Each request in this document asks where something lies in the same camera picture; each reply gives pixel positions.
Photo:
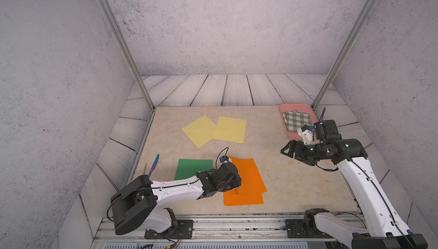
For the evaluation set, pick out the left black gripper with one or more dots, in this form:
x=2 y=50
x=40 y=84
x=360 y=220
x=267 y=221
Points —
x=236 y=177

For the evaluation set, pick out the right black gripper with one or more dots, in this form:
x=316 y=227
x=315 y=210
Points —
x=298 y=153

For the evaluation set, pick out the orange paper sheet back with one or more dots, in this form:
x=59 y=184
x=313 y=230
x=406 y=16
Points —
x=251 y=180

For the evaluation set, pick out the orange paper sheet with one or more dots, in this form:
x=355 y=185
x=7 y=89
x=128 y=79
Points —
x=251 y=180
x=234 y=198

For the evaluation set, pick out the green paper sheet front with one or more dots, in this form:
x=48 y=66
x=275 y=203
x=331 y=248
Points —
x=187 y=168

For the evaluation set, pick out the yellow paper sheet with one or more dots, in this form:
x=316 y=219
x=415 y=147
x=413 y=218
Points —
x=201 y=131
x=231 y=130

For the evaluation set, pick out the orange paper sheet front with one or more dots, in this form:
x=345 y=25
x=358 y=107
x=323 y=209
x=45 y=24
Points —
x=234 y=198

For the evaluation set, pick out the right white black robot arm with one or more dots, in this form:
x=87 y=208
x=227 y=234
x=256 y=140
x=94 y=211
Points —
x=384 y=227

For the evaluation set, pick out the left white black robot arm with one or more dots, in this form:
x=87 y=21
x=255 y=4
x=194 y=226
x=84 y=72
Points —
x=142 y=201

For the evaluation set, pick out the pink plastic tray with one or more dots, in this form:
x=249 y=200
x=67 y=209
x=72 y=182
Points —
x=304 y=108

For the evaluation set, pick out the green checkered cloth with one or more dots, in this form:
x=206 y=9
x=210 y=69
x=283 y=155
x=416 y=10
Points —
x=294 y=120

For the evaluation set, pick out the iridescent blue knife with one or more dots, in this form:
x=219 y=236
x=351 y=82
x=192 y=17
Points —
x=154 y=165

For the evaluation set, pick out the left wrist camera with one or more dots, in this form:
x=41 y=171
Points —
x=224 y=159

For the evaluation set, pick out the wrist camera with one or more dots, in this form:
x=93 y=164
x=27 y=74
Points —
x=224 y=159
x=306 y=132

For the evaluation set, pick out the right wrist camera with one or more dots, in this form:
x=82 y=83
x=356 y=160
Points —
x=306 y=132

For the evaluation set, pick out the aluminium front rail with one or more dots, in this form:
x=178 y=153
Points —
x=260 y=231

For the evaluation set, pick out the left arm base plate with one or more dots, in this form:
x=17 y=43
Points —
x=183 y=230

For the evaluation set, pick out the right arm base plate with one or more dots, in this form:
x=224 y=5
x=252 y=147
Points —
x=296 y=228

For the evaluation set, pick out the right aluminium frame post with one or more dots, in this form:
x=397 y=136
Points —
x=346 y=47

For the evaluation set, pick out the aluminium frame post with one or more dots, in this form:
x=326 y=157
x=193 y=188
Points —
x=346 y=47
x=117 y=33

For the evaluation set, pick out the left aluminium frame post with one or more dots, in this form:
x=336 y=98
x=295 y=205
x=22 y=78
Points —
x=117 y=33

